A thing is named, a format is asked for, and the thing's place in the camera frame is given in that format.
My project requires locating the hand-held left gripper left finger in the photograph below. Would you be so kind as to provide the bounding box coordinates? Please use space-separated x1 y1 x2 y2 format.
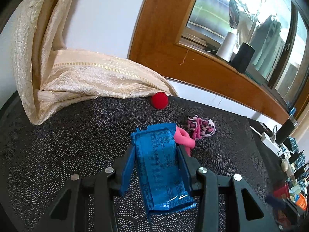
49 145 136 232

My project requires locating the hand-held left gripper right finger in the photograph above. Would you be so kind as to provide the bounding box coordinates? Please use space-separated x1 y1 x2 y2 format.
177 145 277 232

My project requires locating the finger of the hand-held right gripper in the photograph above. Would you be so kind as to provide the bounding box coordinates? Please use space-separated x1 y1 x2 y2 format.
265 194 286 209

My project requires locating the red cardboard box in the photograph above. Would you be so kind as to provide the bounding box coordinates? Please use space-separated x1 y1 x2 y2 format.
273 182 309 225

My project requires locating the pink knotted toy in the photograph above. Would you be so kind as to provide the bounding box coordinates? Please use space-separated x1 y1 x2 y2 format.
174 125 195 155

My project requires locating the plain blue snack packet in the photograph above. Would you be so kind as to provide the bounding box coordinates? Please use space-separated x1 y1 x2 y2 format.
130 123 195 220

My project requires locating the black power adapter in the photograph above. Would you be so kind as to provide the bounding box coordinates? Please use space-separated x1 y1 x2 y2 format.
288 151 305 163
293 164 308 179

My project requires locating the small pink leopard sock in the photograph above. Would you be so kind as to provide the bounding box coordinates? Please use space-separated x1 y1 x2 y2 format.
187 116 216 141

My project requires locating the green plaid cloth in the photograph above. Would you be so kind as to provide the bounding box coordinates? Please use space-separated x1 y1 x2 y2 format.
288 136 309 186

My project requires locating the black patterned table cloth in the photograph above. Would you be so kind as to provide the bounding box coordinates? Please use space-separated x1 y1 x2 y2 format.
0 90 297 232

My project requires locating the white power strip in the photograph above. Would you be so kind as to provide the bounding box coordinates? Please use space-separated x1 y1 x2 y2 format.
250 123 280 147

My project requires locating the red pompom ball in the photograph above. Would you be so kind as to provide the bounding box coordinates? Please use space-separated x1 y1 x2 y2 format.
151 92 169 109

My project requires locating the black thermos flask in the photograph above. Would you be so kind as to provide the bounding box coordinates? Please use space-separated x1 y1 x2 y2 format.
275 116 298 147

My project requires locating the cream patterned curtain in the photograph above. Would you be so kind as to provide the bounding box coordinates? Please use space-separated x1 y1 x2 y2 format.
11 0 178 125

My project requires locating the black thread spool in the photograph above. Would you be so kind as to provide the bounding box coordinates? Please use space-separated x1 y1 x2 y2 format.
230 42 255 73

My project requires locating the white thread spool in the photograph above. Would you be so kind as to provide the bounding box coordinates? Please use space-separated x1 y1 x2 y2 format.
216 31 238 62

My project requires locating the hanging grey-green garment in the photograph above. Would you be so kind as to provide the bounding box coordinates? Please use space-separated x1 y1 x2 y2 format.
251 16 283 78

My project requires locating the hanging patterned garment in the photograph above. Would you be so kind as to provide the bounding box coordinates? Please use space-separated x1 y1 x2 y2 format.
228 0 243 28

